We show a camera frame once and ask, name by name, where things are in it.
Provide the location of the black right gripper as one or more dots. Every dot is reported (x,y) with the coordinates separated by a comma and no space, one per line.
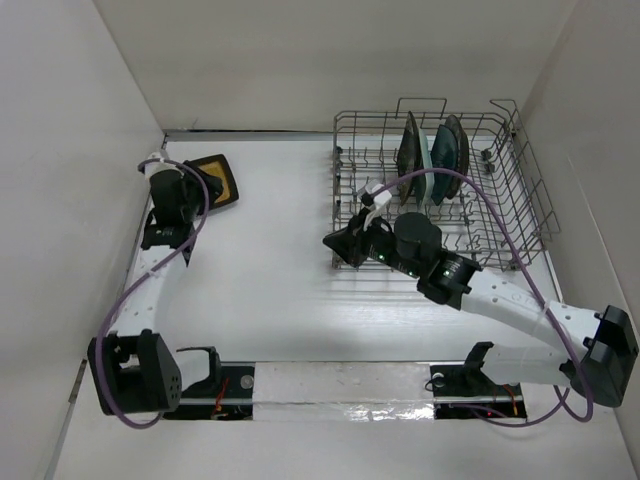
(350,241)

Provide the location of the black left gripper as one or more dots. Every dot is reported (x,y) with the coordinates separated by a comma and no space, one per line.
(194,181)

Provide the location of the square yellow brown plate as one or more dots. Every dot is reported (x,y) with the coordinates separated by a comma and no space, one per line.
(216,172)

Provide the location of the square black floral plate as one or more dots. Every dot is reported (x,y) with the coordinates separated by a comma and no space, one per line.
(409,154)

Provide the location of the light green floral plate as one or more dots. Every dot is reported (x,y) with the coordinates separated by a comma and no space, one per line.
(425,183)

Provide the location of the square teal plate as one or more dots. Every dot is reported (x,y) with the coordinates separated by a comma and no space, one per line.
(444,154)

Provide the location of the round cream plate metallic rim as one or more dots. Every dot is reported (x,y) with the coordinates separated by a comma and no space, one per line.
(462,163)

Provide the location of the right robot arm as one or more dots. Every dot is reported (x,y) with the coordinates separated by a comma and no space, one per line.
(591,352)

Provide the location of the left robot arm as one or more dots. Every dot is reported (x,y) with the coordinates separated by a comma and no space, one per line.
(134,369)

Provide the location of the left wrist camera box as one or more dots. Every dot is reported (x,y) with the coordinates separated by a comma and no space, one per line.
(156,162)

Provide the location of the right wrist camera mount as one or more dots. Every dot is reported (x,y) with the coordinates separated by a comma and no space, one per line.
(374,197)

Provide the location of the grey wire dish rack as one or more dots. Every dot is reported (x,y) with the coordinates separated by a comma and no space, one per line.
(502,219)

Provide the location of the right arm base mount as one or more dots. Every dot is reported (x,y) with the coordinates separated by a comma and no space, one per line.
(461,394)

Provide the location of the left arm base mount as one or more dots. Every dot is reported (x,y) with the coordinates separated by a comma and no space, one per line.
(230,400)

